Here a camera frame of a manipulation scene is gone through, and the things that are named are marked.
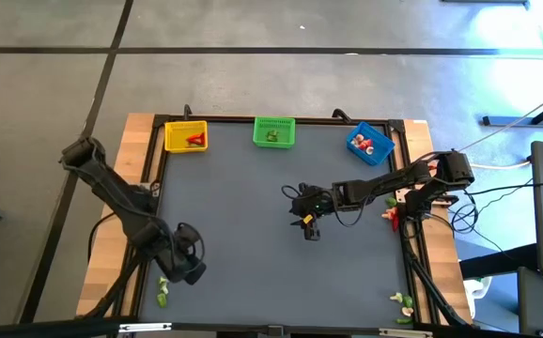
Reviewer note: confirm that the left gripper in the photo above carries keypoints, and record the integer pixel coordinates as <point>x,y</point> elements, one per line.
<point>182,256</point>

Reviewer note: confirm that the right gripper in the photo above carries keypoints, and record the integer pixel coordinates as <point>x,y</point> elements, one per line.
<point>314,202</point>

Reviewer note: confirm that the pale green toy vegetable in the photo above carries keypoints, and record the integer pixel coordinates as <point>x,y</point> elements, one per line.
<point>163,281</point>

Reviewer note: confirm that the peach toy mushroom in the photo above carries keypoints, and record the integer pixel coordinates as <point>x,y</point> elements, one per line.
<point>386,215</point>

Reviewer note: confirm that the red toy chili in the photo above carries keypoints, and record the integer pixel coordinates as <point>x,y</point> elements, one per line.
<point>202,137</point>
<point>395,220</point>

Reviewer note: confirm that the brown-capped toy mushroom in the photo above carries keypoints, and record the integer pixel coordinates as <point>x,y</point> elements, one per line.
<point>354,142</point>
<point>370,150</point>
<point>359,137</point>

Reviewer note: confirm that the red-capped toy mushroom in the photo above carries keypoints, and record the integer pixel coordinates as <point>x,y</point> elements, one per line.
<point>366,143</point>

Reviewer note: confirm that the white toy mushroom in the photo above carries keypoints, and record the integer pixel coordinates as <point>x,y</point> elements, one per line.
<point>397,296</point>

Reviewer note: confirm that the orange-red toy chili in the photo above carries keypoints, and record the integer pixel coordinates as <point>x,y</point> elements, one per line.
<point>194,139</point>

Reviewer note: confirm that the green toy chili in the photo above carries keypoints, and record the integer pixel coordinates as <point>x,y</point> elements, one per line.
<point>196,146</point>
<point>404,320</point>

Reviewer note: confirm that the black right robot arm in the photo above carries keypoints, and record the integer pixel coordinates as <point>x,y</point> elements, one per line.
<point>384,184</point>

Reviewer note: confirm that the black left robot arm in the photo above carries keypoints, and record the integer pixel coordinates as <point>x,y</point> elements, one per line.
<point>112,192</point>

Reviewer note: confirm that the yellow tag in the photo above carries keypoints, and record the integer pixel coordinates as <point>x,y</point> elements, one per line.
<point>307,219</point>

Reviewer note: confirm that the black support strut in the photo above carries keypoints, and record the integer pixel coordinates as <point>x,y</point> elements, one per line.
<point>433,293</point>
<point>126,274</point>

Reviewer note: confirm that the wooden table side board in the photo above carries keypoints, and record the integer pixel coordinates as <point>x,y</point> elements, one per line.
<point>443,263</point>
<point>107,263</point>

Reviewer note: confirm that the green plastic basket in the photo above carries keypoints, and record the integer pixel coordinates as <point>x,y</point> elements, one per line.
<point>285,138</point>

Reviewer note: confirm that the blue plastic basket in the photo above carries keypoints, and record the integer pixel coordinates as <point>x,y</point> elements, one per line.
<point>384,145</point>

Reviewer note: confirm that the yellow plastic basket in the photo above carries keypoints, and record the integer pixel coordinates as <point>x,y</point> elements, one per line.
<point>177,141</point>

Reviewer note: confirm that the black clamp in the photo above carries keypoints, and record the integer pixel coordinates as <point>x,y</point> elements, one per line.
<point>342,115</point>
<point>187,112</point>

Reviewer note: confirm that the black horizontal bar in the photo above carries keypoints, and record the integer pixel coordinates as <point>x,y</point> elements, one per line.
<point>41,328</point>

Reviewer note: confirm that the white plastic object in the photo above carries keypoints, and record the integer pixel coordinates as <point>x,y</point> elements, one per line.
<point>477,287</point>

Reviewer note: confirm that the black stand leg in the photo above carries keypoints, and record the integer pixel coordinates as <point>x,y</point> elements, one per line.
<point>497,263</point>

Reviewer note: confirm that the dark metal stand base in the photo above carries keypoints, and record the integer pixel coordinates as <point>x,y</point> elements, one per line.
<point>511,120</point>

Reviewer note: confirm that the metal bracket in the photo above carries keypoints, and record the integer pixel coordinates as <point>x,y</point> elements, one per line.
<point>405,332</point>
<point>144,327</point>

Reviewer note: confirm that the black table frame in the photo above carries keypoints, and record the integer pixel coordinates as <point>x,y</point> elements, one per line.
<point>234,119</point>

